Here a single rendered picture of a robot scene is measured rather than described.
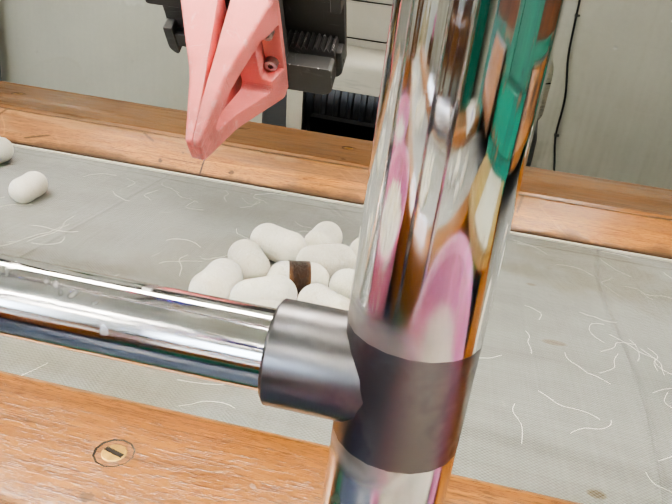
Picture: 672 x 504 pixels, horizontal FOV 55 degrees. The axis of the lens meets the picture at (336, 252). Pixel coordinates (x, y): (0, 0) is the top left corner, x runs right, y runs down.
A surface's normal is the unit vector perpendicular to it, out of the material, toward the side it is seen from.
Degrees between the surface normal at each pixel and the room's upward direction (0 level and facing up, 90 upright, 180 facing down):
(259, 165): 45
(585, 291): 0
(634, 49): 90
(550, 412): 0
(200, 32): 60
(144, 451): 0
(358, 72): 98
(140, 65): 90
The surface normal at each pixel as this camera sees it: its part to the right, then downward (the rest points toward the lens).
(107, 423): 0.11, -0.91
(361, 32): -0.30, 0.47
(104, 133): -0.06, -0.38
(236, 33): -0.10, -0.12
